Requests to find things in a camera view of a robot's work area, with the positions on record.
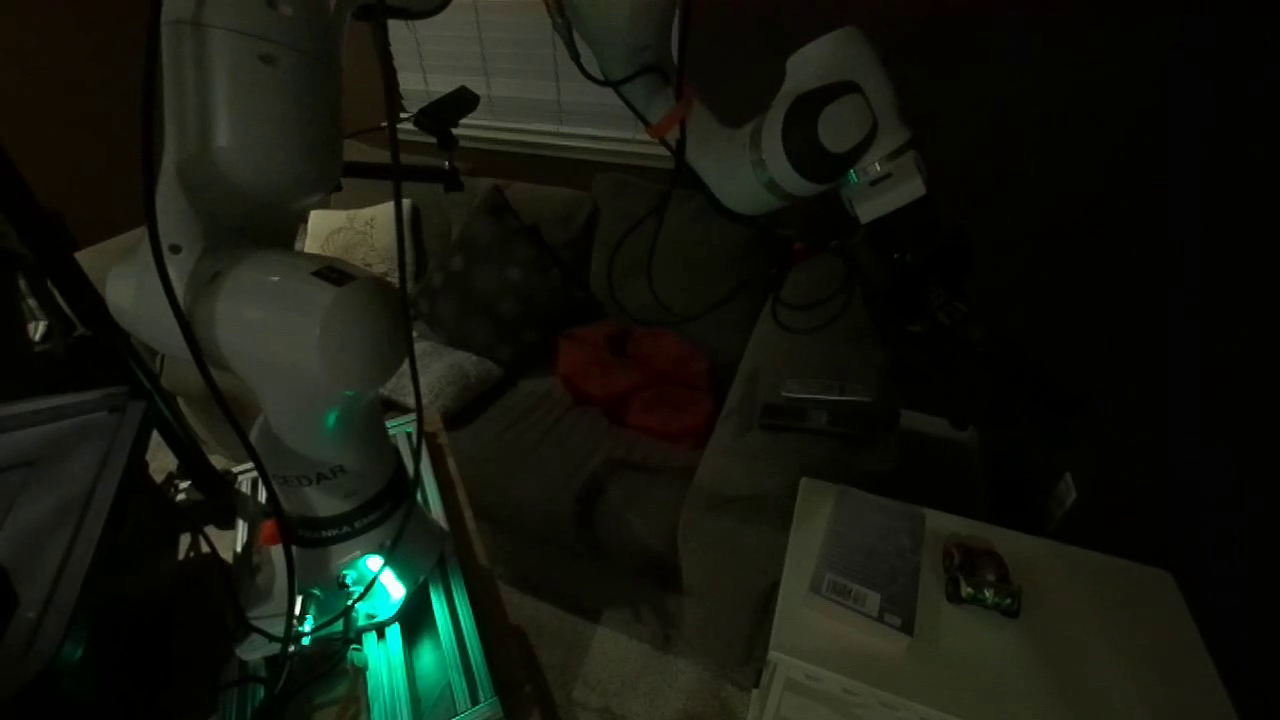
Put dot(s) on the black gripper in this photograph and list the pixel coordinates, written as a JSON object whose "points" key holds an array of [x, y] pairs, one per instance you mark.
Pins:
{"points": [[923, 262]]}

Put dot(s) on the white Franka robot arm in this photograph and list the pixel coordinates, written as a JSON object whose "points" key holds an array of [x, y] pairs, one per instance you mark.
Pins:
{"points": [[284, 335]]}

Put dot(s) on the silver remote control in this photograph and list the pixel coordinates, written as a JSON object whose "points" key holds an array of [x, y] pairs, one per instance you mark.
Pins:
{"points": [[939, 426]]}

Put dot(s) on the black remote with silver pad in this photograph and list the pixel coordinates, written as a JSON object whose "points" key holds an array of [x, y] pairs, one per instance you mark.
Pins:
{"points": [[823, 419]]}

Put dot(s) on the white side table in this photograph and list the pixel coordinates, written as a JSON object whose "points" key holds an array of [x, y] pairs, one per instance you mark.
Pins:
{"points": [[984, 624]]}

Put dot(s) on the red cloth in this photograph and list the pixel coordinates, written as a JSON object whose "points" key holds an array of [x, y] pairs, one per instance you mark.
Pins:
{"points": [[642, 374]]}

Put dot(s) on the dark patterned pillow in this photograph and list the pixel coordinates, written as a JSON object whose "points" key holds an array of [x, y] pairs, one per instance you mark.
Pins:
{"points": [[501, 272]]}

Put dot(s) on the white pillow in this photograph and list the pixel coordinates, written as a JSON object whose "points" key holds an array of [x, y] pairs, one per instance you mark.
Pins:
{"points": [[452, 374]]}

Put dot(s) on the white window blind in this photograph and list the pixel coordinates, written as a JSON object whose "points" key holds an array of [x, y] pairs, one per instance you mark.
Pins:
{"points": [[522, 72]]}

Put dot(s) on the grey equipment box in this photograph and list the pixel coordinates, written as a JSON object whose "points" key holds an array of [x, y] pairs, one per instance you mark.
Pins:
{"points": [[52, 521]]}

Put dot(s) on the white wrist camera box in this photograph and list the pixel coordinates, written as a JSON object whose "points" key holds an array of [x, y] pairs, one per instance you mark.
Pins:
{"points": [[885, 185]]}

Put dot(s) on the black camera on stand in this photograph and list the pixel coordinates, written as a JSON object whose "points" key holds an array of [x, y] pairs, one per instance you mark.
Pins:
{"points": [[444, 116]]}

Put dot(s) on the green lit robot base mount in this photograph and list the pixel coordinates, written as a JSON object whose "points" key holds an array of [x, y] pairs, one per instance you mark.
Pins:
{"points": [[400, 613]]}

